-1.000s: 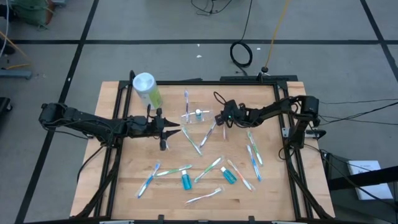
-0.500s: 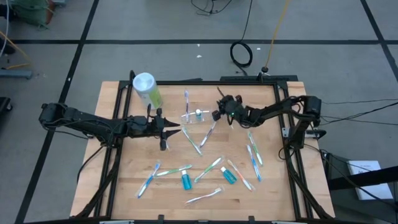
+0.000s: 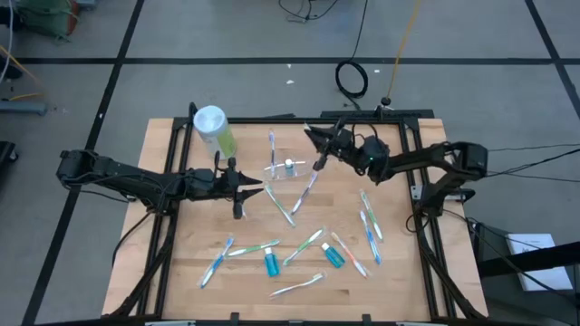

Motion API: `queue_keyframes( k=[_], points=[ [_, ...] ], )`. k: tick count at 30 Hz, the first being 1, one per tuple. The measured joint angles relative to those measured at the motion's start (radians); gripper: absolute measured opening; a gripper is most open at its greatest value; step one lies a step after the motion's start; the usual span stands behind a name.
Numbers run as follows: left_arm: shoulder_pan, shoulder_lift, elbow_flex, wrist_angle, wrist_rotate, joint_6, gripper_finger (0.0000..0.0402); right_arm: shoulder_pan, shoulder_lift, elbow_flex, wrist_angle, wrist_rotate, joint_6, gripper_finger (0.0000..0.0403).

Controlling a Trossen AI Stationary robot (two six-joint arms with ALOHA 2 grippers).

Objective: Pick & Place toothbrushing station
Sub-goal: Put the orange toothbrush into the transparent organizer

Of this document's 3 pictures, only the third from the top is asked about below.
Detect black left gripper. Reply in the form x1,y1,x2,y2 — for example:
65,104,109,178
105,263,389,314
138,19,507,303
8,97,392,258
211,156,266,221

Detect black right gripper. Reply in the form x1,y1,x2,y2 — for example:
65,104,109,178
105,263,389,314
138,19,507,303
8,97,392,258
304,117,364,172

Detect green toothbrush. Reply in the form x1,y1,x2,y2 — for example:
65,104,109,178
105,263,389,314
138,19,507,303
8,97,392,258
281,227,326,268
358,189,385,242
263,181,297,228

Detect purple toothbrush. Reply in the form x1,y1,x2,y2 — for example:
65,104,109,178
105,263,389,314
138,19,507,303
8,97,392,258
291,170,319,217
267,128,277,178

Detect blue packaged toothbrushes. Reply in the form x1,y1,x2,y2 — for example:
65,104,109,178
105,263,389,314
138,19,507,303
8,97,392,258
225,239,282,258

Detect blue toothbrush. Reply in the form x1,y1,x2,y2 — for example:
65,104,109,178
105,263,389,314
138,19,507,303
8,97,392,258
199,235,236,290
359,209,383,265

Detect clear acrylic toothbrush holder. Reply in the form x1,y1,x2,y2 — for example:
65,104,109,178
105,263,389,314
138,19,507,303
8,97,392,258
262,158,319,183

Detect white green wipes canister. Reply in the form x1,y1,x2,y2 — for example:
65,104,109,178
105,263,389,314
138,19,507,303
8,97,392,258
192,104,238,161

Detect black bar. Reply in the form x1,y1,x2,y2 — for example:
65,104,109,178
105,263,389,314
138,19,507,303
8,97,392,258
475,241,580,278

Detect grey floor box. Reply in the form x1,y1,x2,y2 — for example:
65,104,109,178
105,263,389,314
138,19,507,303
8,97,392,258
0,99,48,116

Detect black equipment base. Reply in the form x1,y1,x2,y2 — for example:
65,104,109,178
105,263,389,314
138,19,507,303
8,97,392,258
0,140,19,176

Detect green bag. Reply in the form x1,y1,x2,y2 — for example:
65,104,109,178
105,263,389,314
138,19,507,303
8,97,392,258
15,0,81,42

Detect white paper sheet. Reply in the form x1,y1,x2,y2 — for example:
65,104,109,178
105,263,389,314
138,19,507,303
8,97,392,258
506,233,575,292

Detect coiled black cable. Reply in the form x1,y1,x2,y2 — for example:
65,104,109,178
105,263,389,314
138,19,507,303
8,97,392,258
333,0,371,110

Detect black cable bundle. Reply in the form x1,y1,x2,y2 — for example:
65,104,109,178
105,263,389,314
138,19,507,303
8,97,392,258
276,0,341,23

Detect yellow cable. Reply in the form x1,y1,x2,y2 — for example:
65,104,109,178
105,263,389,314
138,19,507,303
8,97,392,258
0,43,45,102
384,0,423,101

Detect thin black floor cable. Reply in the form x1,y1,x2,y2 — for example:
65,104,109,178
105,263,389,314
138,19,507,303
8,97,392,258
488,142,580,153
487,147,580,177

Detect white cable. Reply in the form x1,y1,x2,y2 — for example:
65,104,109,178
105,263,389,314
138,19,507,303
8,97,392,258
0,0,15,85

